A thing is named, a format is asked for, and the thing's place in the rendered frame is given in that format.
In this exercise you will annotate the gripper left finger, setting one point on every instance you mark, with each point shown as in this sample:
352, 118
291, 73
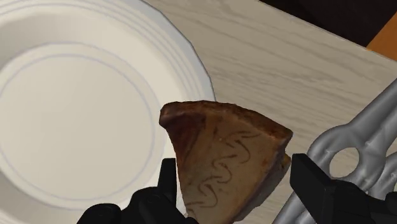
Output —
145, 203

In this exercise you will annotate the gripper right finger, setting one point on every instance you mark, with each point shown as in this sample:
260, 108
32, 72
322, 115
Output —
325, 192

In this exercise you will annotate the brown cake slice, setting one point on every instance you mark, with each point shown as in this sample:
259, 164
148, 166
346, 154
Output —
223, 158

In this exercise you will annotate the white plate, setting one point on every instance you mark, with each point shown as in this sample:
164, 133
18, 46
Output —
77, 118

